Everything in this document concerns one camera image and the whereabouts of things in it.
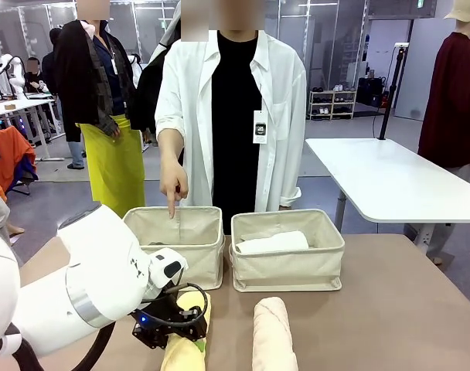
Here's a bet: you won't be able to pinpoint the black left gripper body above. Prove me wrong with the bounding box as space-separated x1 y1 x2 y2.
132 295 189 349

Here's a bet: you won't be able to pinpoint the yellow towel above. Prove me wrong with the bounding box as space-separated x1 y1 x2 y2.
160 290 212 371

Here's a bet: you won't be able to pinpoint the white towel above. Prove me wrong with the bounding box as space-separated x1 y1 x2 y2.
234 230 310 255

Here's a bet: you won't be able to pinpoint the person's right forearm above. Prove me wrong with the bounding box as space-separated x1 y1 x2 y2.
159 129 186 169

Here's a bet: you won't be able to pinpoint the person's right hand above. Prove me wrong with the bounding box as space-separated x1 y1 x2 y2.
159 160 190 220

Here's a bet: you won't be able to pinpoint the beige fabric basket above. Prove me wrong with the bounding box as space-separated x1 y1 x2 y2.
122 206 225 291
229 209 346 293

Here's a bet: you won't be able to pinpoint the pale pink rolled towel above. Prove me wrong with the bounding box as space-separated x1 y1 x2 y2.
252 296 299 371

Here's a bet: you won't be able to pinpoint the mannequin black coat yellow skirt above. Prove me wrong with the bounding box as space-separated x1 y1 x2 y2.
52 0 147 220

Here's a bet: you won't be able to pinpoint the white hanging shirt tag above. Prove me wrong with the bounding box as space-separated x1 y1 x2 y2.
253 111 269 145

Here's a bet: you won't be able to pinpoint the person in white shirt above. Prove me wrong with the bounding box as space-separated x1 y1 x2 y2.
154 0 308 235

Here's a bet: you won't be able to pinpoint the orange draped cloth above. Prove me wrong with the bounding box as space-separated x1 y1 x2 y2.
0 127 38 194

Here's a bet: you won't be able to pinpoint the mannequin grey hood black coat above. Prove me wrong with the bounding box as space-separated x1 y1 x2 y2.
135 0 182 134

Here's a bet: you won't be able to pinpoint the white side table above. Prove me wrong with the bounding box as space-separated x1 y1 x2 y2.
304 138 470 248

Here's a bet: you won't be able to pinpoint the white shoe rack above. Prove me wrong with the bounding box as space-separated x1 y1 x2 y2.
307 84 358 121

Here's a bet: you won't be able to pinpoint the white background desk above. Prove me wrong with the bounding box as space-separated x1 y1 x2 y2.
0 98 66 162

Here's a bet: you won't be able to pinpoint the seated person dark clothes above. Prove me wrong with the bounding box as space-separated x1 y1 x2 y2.
24 56 53 94

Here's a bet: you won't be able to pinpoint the black storage case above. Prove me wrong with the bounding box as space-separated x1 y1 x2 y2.
357 76 387 107

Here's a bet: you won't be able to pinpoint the mannequin red garment beige hat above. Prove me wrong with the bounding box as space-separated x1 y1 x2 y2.
417 0 470 266

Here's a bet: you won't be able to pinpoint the thin black camera cable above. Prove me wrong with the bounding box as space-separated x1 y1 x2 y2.
136 281 213 329

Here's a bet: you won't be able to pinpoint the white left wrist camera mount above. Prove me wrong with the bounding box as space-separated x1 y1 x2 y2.
148 248 189 289

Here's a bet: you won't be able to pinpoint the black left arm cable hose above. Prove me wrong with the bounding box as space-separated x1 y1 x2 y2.
2 320 117 371

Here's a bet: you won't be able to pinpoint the black camera tripod stand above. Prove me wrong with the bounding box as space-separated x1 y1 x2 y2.
377 43 409 141

